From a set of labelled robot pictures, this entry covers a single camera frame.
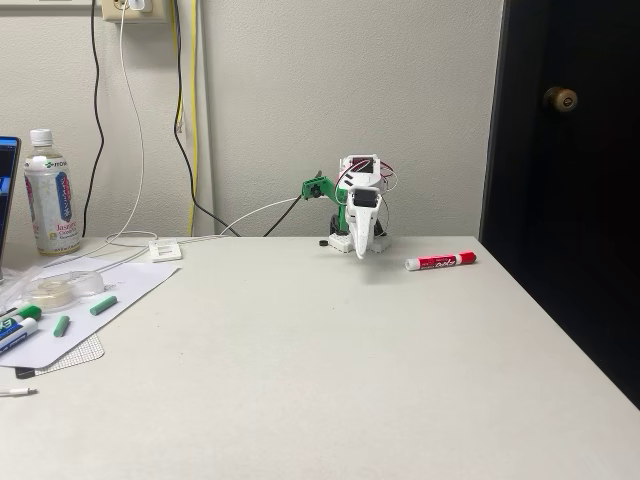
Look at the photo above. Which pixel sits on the red marker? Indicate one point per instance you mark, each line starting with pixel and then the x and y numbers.
pixel 440 261

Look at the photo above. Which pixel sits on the green marker cap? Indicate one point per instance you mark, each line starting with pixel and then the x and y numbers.
pixel 61 326
pixel 103 305

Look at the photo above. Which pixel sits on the green whiteboard marker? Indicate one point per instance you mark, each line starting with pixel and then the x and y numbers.
pixel 27 312

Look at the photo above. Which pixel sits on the blue whiteboard marker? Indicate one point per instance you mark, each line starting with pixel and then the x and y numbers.
pixel 20 332

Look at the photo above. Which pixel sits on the black door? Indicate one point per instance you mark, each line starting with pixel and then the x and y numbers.
pixel 560 225

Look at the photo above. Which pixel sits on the white flat adapter box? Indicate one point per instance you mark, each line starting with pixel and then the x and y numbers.
pixel 166 251

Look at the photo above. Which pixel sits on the brass door knob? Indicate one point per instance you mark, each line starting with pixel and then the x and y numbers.
pixel 561 99

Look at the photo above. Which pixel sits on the white paper sheet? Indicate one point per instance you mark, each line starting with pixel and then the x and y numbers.
pixel 130 285

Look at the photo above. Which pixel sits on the white charger plug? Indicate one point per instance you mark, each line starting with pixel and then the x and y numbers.
pixel 139 5

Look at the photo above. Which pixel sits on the white mesh mat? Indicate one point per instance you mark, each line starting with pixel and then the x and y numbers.
pixel 82 352

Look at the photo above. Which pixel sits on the jasmine tea plastic bottle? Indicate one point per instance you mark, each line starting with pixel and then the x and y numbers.
pixel 52 200

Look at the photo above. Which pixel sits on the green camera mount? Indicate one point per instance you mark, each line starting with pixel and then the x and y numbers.
pixel 325 187

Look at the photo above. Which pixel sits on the beige wall outlet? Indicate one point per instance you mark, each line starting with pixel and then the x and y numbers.
pixel 112 12

